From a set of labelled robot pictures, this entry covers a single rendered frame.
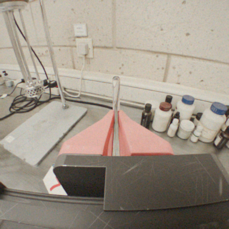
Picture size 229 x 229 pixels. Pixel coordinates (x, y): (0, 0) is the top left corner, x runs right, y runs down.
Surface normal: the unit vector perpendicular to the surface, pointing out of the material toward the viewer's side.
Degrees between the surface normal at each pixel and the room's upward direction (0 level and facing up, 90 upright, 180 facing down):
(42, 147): 0
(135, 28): 90
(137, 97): 90
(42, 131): 0
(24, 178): 0
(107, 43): 90
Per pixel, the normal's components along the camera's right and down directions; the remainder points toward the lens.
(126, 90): -0.37, 0.57
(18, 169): 0.00, -0.79
